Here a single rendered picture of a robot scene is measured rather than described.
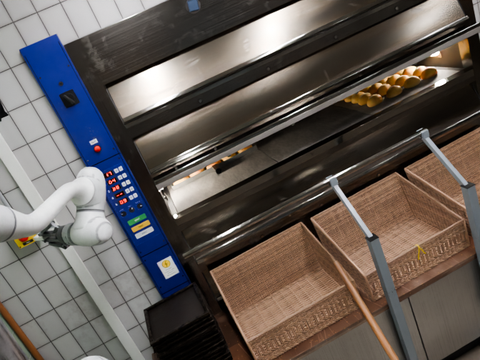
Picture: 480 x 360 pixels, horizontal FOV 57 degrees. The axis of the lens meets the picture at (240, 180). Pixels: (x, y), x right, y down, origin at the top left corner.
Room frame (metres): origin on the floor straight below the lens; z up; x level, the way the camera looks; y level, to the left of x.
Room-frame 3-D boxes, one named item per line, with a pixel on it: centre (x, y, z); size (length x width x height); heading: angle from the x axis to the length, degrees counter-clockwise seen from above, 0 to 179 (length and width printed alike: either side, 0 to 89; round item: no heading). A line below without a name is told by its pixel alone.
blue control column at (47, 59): (2.92, 0.66, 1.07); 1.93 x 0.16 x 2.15; 8
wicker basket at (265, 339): (1.81, 0.02, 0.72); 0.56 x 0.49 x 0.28; 100
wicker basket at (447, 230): (1.89, -0.57, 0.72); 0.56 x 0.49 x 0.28; 99
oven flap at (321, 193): (2.15, -0.51, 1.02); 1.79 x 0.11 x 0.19; 98
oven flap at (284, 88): (2.15, -0.51, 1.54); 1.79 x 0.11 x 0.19; 98
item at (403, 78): (2.67, -1.03, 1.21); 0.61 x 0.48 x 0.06; 8
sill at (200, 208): (2.18, -0.51, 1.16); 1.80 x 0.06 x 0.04; 98
